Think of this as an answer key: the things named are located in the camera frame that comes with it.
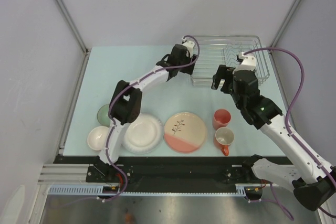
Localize green ceramic bowl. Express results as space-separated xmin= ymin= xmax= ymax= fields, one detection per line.
xmin=97 ymin=104 xmax=111 ymax=127

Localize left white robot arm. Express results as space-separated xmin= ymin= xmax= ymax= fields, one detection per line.
xmin=97 ymin=40 xmax=200 ymax=182

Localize pink beige leaf plate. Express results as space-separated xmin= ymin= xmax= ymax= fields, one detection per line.
xmin=163 ymin=112 xmax=207 ymax=153

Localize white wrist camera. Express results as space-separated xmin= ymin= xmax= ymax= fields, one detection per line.
xmin=234 ymin=52 xmax=257 ymax=72
xmin=182 ymin=38 xmax=195 ymax=58

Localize metal wire dish rack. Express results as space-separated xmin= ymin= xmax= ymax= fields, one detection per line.
xmin=191 ymin=35 xmax=261 ymax=87

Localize white slotted cable duct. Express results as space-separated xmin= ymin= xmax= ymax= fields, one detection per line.
xmin=49 ymin=185 xmax=246 ymax=197

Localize right aluminium frame post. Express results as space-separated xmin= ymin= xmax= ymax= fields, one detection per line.
xmin=270 ymin=0 xmax=303 ymax=47

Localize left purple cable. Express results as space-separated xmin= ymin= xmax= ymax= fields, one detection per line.
xmin=99 ymin=34 xmax=201 ymax=204

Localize white scalloped plate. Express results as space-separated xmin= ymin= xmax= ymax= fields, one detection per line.
xmin=122 ymin=113 xmax=163 ymax=154

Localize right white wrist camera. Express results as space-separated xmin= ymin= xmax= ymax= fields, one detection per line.
xmin=234 ymin=52 xmax=257 ymax=72

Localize coral pink cup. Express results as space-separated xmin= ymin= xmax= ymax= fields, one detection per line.
xmin=212 ymin=109 xmax=232 ymax=130

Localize white bowl orange outside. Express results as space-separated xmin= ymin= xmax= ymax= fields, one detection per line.
xmin=87 ymin=126 xmax=109 ymax=151

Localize orange mug white inside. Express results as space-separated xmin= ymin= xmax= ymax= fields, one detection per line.
xmin=214 ymin=127 xmax=235 ymax=156

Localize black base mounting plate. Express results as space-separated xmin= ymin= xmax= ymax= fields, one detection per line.
xmin=53 ymin=154 xmax=289 ymax=193

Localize aluminium frame post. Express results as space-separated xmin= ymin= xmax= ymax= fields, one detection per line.
xmin=270 ymin=0 xmax=303 ymax=47
xmin=53 ymin=0 xmax=88 ymax=55

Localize left aluminium frame post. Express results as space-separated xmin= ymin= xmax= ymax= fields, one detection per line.
xmin=53 ymin=0 xmax=88 ymax=55

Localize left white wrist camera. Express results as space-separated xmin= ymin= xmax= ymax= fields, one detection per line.
xmin=182 ymin=38 xmax=195 ymax=58

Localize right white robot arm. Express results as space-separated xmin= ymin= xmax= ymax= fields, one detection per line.
xmin=212 ymin=65 xmax=335 ymax=211

